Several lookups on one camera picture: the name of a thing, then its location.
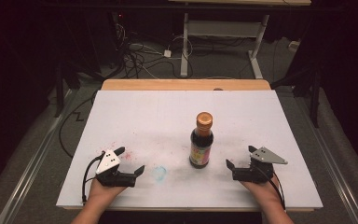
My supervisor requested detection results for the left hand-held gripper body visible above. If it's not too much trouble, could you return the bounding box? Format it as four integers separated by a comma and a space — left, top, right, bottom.
94, 149, 138, 189

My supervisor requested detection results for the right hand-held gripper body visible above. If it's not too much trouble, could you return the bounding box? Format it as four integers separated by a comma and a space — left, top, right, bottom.
232, 147, 289, 184

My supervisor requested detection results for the black metal stand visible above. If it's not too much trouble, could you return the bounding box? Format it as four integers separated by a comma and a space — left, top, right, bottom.
269, 66, 324, 129
53, 60, 76, 119

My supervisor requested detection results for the dark sauce bottle gold cap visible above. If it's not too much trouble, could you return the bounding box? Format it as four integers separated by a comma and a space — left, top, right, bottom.
188, 111, 214, 170

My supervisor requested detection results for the tangle of floor cables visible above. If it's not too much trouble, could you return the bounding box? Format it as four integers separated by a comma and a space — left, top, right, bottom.
113, 21, 195, 79

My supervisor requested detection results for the clear bluish plastic cap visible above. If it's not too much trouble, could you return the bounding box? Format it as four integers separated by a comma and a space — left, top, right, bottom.
151, 165, 168, 182

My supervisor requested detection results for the white board sheet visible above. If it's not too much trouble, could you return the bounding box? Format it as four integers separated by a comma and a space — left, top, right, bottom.
55, 90, 324, 210

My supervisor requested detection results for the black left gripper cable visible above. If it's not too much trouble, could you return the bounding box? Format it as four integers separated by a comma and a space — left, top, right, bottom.
80, 151, 106, 204

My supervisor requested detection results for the black floor cable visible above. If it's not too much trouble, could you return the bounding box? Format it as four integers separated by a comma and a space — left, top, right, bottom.
58, 90, 99, 158

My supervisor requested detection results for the person's right hand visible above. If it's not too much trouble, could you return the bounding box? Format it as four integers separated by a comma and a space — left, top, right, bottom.
240, 176, 282, 209

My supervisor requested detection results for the white metal desk frame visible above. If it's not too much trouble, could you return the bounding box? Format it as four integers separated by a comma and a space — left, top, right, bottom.
167, 0, 312, 79

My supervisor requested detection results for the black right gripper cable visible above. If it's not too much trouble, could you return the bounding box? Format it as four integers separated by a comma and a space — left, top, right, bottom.
262, 167, 287, 210

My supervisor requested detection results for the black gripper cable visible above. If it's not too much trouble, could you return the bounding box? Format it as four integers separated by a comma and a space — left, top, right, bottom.
262, 167, 287, 210
80, 151, 106, 204

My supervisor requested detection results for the aluminium floor rail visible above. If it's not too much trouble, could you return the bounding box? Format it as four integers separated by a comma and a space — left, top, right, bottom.
296, 92, 358, 224
0, 88, 79, 224

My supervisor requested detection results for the person's left hand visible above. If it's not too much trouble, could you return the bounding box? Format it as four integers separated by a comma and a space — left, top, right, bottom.
88, 178, 127, 203

